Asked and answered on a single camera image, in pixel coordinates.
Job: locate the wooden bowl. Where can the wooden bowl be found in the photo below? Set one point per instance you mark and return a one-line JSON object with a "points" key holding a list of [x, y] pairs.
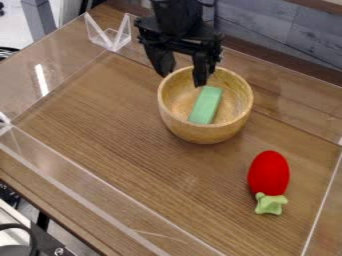
{"points": [[176, 96]]}

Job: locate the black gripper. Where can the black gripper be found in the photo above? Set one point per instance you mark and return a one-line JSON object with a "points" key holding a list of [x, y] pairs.
{"points": [[175, 29]]}

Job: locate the green rectangular block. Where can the green rectangular block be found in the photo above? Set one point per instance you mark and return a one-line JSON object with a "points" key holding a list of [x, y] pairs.
{"points": [[205, 105]]}

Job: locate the red plush strawberry green stem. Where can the red plush strawberry green stem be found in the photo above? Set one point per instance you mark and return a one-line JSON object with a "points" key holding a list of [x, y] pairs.
{"points": [[267, 180]]}

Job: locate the black metal base bracket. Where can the black metal base bracket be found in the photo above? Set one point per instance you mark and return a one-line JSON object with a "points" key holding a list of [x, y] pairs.
{"points": [[48, 245]]}

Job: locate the clear acrylic corner bracket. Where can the clear acrylic corner bracket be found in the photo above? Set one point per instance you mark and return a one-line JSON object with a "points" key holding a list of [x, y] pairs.
{"points": [[109, 38]]}

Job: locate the clear acrylic enclosure wall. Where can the clear acrylic enclosure wall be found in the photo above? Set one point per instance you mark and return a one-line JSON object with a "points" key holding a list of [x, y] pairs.
{"points": [[88, 154]]}

